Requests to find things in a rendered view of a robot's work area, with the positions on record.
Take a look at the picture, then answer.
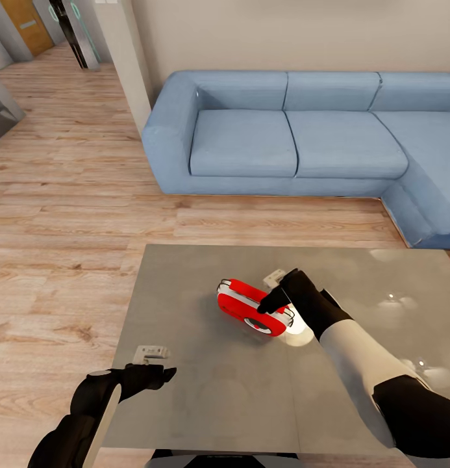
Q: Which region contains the radio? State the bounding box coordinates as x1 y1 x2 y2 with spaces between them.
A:
217 279 295 337

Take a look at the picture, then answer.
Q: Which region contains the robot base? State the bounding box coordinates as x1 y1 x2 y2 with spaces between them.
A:
144 449 306 468

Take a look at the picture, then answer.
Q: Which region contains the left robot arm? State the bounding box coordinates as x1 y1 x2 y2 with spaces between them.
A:
27 345 177 468

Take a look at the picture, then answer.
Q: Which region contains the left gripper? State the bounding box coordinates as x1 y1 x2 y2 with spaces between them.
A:
125 363 177 396

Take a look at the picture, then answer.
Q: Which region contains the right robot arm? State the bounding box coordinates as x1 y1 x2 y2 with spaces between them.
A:
257 267 450 468

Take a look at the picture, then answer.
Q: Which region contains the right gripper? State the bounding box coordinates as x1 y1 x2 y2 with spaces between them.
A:
257 286 288 314

